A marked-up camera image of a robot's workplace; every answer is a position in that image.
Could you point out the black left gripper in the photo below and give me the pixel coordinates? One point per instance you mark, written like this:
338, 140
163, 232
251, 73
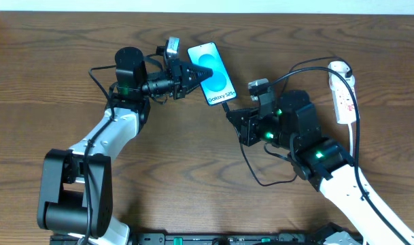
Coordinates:
177, 79

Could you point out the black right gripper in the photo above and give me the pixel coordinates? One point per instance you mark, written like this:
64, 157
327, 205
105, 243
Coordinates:
247, 124

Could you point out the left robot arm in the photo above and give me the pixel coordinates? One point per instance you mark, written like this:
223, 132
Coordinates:
75, 196

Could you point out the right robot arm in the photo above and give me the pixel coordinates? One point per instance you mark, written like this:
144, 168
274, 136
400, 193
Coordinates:
291, 122

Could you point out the white USB charger adapter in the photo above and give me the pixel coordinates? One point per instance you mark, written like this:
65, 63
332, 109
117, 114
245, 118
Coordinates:
335, 83

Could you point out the white power strip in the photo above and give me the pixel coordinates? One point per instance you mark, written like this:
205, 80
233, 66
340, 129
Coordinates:
344, 107

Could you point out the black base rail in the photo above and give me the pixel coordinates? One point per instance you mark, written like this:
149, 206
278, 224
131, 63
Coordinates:
228, 239

